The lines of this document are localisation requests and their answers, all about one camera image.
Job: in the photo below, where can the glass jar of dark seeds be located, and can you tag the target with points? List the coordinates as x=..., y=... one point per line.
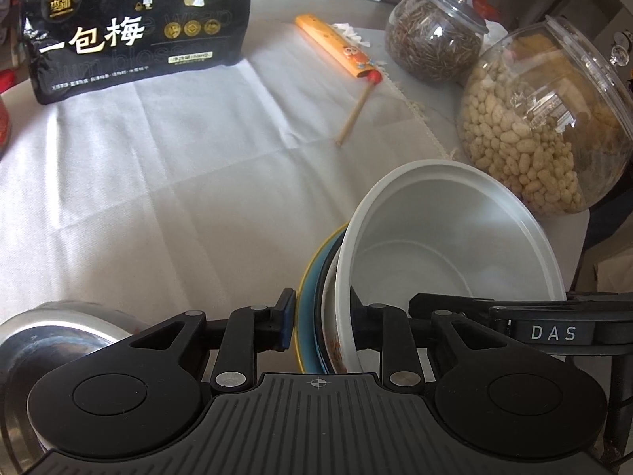
x=430, y=44

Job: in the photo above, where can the black snack bag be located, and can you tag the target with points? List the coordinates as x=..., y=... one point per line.
x=123, y=34

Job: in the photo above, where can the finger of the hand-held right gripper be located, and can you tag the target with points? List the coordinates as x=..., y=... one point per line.
x=593, y=326

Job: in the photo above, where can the white plastic bowl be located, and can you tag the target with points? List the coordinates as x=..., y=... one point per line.
x=445, y=237

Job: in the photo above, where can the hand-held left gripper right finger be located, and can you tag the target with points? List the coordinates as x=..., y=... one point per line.
x=368, y=326

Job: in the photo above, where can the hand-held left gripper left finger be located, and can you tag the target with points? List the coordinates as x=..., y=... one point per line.
x=287, y=319

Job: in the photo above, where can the wooden stick red knob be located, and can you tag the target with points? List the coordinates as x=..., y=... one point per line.
x=353, y=116

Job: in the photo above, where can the blue bowl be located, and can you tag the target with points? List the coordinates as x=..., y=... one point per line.
x=309, y=316

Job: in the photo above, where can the orange chopstick case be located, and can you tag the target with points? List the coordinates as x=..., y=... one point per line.
x=331, y=39

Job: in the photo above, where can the stainless steel bowl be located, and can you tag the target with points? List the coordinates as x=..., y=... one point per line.
x=29, y=356

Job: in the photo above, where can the white crumpled tissue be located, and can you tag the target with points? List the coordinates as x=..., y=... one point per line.
x=348, y=33

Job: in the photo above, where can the large glass jar of peanuts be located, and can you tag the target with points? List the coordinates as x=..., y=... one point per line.
x=519, y=148

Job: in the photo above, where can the white tablecloth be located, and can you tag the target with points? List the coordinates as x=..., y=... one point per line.
x=173, y=183

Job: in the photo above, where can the white bowl yellow rim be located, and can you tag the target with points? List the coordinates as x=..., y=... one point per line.
x=298, y=336

